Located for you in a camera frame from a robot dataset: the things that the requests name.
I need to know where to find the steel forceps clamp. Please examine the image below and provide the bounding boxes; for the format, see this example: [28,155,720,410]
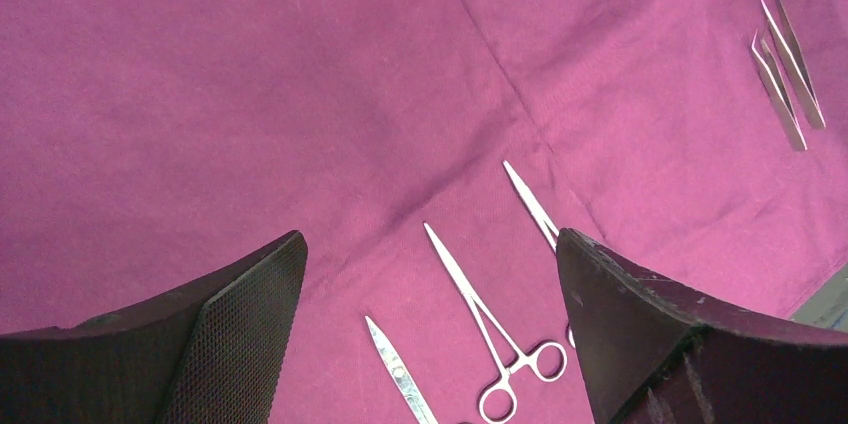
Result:
[423,222,569,423]

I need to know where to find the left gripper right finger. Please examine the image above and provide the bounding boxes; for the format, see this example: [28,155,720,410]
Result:
[557,228,847,423]

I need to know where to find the steel curved tweezers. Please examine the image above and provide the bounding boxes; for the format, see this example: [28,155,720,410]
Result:
[750,31,808,152]

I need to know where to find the purple cloth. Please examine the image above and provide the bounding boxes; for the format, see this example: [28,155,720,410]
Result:
[1,0,847,423]

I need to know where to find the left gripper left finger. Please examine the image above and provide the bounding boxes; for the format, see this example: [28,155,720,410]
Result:
[1,231,308,423]

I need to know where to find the steel hemostat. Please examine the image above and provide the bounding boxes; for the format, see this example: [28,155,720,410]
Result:
[502,159,578,349]

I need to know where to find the steel needle holder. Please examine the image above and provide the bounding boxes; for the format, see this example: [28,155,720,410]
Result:
[759,0,827,130]

